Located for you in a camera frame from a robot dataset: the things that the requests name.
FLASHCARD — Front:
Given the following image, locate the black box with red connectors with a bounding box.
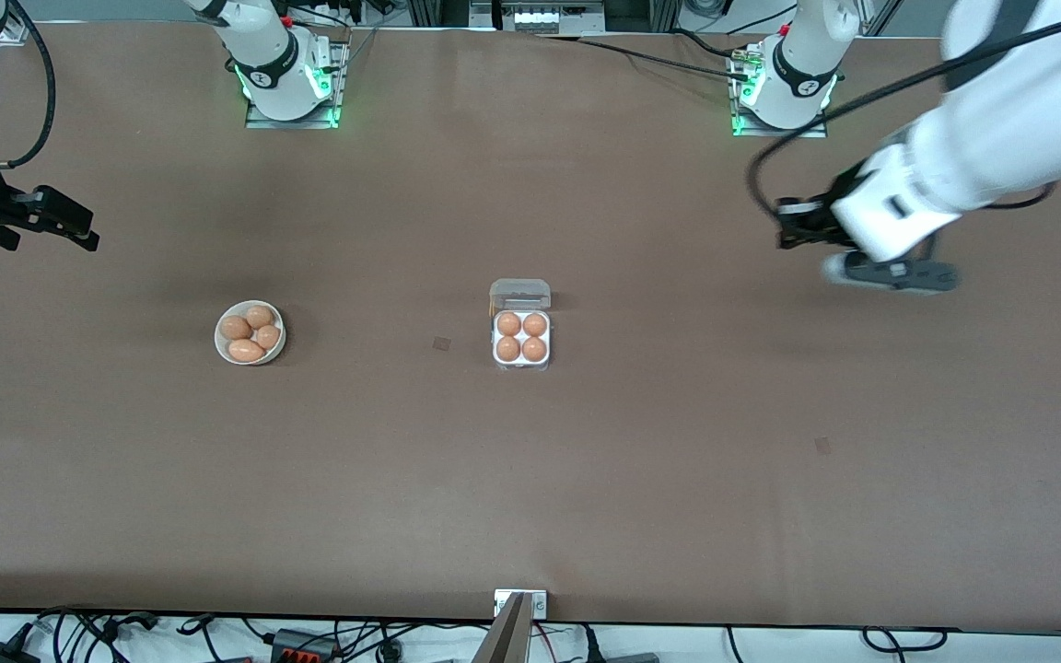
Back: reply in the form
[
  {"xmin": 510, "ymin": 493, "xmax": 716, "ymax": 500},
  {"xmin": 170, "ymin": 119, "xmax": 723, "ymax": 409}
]
[{"xmin": 270, "ymin": 628, "xmax": 344, "ymax": 663}]

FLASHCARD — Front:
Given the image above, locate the clear plastic egg carton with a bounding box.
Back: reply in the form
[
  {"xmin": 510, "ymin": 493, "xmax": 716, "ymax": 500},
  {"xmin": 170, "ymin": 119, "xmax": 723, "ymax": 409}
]
[{"xmin": 489, "ymin": 278, "xmax": 553, "ymax": 372}]

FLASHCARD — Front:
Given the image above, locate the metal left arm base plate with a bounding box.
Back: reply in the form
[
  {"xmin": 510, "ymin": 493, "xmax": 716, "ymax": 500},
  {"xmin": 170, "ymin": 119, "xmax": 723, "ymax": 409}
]
[{"xmin": 730, "ymin": 41, "xmax": 829, "ymax": 139}]

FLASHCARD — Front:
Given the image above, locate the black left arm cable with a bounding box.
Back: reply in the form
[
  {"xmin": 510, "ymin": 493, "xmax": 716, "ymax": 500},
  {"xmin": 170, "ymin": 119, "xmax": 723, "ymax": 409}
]
[{"xmin": 747, "ymin": 5, "xmax": 1061, "ymax": 222}]

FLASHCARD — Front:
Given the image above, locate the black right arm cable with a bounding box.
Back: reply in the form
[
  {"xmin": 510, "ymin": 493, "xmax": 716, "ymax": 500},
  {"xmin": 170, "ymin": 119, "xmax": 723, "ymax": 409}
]
[{"xmin": 0, "ymin": 0, "xmax": 57, "ymax": 171}]

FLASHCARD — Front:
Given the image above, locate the white round bowl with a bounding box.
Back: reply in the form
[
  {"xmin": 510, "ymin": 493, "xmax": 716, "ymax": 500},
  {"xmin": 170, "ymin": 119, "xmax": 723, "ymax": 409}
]
[{"xmin": 215, "ymin": 300, "xmax": 287, "ymax": 366}]

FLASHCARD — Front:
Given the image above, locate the black table cable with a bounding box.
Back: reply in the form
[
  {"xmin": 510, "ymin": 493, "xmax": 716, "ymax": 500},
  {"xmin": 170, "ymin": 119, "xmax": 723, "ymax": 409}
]
[{"xmin": 530, "ymin": 32, "xmax": 757, "ymax": 84}]

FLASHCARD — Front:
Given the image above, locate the grey camera pole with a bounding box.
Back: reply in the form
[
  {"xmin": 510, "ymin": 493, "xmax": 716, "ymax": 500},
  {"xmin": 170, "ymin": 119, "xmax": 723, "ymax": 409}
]
[{"xmin": 471, "ymin": 592, "xmax": 533, "ymax": 663}]

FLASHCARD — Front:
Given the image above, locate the grey power strip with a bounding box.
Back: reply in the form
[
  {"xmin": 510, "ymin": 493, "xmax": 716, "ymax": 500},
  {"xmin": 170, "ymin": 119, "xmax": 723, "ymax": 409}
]
[{"xmin": 501, "ymin": 5, "xmax": 607, "ymax": 36}]

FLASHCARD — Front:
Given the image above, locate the silver metal bracket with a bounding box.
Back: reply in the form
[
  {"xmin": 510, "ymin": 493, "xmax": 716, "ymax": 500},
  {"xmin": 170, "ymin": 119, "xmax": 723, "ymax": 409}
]
[{"xmin": 494, "ymin": 589, "xmax": 548, "ymax": 620}]

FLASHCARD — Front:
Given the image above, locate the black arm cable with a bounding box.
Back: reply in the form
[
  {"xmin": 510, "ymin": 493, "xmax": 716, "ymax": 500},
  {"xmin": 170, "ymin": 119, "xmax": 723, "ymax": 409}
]
[
  {"xmin": 747, "ymin": 5, "xmax": 1061, "ymax": 222},
  {"xmin": 0, "ymin": 0, "xmax": 57, "ymax": 171}
]

